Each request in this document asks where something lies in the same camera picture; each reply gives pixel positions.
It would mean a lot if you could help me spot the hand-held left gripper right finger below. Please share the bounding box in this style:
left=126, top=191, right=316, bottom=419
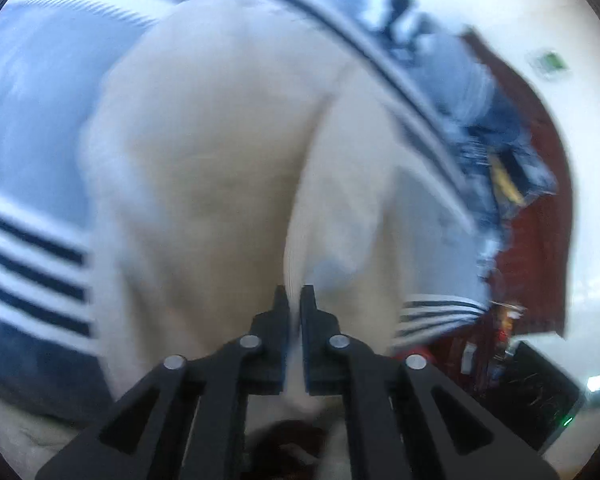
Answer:
left=300, top=284, right=557, bottom=480

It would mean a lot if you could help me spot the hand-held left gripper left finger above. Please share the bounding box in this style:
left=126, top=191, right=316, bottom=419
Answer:
left=35, top=285, right=290, bottom=480

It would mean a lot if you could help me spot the cream knit garment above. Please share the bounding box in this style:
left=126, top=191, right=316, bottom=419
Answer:
left=80, top=0, right=481, bottom=480

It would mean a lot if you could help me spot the black device with green light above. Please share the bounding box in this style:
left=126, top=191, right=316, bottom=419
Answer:
left=490, top=340, right=587, bottom=457

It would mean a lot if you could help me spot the reddish-brown wooden furniture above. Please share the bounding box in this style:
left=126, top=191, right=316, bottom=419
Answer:
left=420, top=25, right=576, bottom=391

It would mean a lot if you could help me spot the blue striped blanket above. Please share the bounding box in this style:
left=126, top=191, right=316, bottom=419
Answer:
left=0, top=0, right=561, bottom=411

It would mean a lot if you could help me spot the green wall sign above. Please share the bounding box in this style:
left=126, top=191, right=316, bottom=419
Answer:
left=527, top=47, right=572, bottom=79

